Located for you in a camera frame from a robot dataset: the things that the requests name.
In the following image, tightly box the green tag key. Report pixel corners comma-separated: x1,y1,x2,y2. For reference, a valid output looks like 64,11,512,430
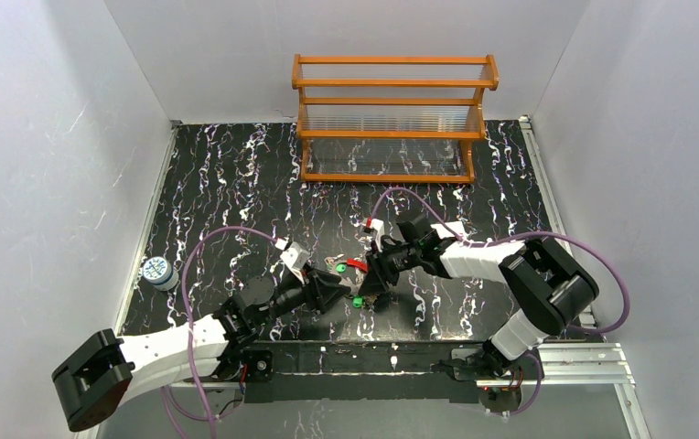
352,296,369,309

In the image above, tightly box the metal keyring with red handle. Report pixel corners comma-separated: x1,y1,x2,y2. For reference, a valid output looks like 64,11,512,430
324,254,387,310

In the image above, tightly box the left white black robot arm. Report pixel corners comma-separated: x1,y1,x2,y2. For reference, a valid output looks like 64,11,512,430
51,266,351,433

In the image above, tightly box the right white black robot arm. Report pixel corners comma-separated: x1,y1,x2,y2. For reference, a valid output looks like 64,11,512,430
359,215,599,369

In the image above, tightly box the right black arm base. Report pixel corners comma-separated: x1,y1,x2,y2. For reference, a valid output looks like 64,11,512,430
430,347,545,418

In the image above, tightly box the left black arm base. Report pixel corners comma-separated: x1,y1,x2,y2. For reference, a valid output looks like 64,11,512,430
201,343,274,383

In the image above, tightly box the white black flat box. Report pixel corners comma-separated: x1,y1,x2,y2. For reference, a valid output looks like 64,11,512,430
431,221,466,240

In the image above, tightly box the orange wooden shelf rack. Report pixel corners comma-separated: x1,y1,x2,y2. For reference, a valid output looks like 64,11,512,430
291,54,500,185

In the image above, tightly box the small blue white jar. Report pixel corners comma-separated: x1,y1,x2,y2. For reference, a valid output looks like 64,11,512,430
141,256,179,292

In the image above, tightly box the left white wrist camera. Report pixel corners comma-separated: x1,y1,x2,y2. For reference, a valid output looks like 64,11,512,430
275,239,310,273

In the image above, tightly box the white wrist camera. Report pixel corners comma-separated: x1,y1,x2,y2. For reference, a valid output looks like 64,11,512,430
275,239,310,273
363,218,385,238

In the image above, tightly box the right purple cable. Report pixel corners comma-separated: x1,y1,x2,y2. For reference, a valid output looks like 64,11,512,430
366,186,632,418

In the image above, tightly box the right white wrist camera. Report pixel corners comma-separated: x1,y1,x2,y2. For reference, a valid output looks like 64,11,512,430
363,218,385,238

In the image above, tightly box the aluminium front rail frame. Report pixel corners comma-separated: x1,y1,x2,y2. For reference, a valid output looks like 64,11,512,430
74,342,652,439

